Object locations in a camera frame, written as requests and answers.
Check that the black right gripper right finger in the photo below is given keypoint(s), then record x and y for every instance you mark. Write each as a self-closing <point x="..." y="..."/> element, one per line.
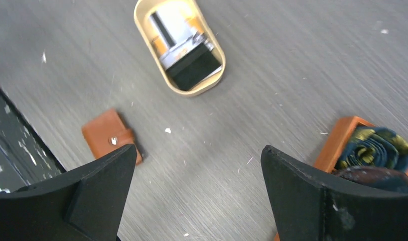
<point x="358" y="203"/>

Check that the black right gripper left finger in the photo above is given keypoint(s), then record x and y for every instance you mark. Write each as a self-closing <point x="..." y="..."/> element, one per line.
<point x="85" y="203"/>

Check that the brown leather card holder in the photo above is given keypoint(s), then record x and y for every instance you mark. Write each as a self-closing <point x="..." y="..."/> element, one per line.
<point x="106" y="133"/>

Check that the cream oval tray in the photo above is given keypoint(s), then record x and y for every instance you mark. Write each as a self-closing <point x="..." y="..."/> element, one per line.
<point x="142" y="11"/>

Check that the black card in tray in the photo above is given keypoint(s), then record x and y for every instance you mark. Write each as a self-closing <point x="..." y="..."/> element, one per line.
<point x="194" y="67"/>

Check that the white cards in tray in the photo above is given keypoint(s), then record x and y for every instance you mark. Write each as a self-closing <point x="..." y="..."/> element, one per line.
<point x="177" y="36"/>

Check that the orange compartment organizer box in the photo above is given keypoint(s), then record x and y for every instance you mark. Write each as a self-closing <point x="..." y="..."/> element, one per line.
<point x="336" y="143"/>

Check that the blue yellow item bundle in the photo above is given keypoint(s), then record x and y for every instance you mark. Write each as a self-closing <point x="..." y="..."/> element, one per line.
<point x="374" y="146"/>

